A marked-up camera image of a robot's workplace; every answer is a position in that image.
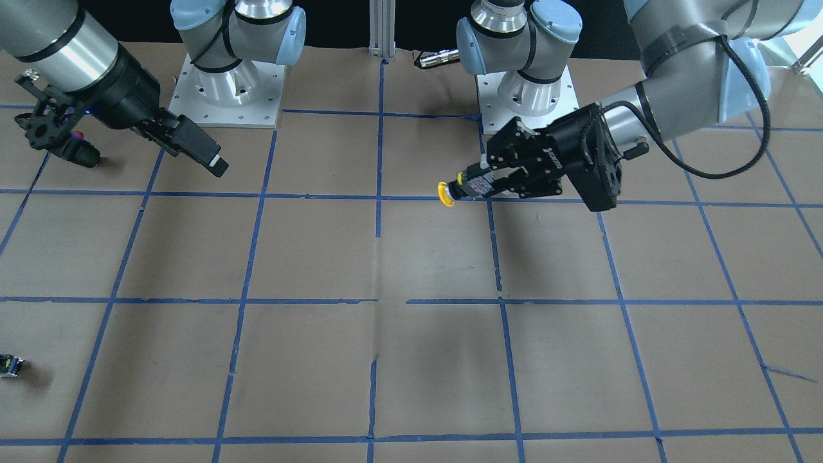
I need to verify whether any metal connector plug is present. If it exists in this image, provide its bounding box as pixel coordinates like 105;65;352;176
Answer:
413;49;460;69

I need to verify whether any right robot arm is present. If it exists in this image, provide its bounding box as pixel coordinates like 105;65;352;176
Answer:
2;1;307;177

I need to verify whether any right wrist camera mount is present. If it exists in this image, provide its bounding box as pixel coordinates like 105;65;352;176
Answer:
13;69;101;168

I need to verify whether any small black component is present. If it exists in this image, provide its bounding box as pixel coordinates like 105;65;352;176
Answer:
1;354;26;378

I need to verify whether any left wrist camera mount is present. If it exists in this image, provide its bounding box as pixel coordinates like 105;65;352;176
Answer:
571;100;649;213

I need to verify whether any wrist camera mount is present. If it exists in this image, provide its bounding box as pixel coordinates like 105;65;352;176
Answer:
13;69;101;168
571;100;649;213

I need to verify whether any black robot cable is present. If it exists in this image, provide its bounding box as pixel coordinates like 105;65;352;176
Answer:
595;0;772;180

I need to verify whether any aluminium profile post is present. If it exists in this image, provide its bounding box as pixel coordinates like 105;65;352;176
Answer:
368;0;396;60

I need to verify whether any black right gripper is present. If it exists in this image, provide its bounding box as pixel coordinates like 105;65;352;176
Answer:
96;49;229;178

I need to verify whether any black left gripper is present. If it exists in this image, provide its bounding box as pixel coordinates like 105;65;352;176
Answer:
456;104;593;201

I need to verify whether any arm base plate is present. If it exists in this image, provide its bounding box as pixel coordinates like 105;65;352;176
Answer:
475;68;580;136
168;56;288;129

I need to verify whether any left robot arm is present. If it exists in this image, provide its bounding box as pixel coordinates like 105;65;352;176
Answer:
437;1;821;212

